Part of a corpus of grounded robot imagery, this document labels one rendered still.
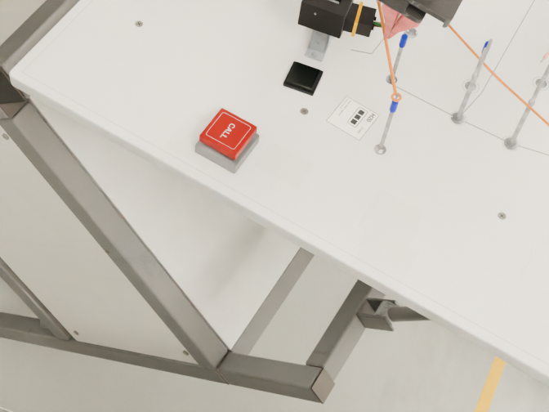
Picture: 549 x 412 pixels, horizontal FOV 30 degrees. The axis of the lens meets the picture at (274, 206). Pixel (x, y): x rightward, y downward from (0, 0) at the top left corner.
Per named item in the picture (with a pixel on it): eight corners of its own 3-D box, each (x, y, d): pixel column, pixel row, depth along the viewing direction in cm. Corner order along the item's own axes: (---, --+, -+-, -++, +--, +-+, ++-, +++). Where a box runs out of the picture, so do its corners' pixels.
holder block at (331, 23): (308, 1, 129) (312, -21, 126) (350, 15, 128) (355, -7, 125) (296, 24, 127) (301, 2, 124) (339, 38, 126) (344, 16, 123)
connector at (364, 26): (337, 11, 127) (340, -1, 126) (375, 20, 127) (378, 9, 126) (332, 28, 126) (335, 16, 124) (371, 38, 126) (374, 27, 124)
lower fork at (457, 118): (461, 127, 127) (492, 52, 115) (448, 120, 128) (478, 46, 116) (467, 116, 128) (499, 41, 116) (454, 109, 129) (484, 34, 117)
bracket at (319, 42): (315, 31, 133) (320, 4, 129) (332, 37, 133) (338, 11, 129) (304, 55, 131) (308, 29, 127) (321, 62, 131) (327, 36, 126)
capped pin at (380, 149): (372, 144, 125) (390, 89, 115) (385, 145, 125) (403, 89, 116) (374, 154, 124) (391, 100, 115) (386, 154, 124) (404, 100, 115)
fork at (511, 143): (514, 152, 126) (551, 79, 114) (501, 145, 126) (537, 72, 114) (520, 141, 127) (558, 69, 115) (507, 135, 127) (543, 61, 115)
